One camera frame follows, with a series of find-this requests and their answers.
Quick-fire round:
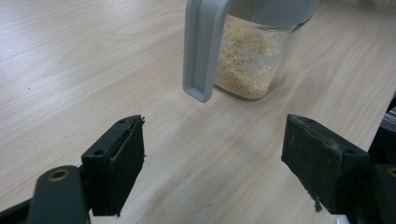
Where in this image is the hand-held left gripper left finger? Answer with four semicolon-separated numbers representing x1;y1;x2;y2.
81;115;146;217

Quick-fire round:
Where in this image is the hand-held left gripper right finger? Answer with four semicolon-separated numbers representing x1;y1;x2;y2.
281;114;375;217

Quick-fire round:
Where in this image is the glass jar with grey handle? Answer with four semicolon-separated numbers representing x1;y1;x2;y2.
182;0;321;104

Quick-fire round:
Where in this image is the dark furniture piece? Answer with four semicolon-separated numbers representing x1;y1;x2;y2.
368;92;396;166

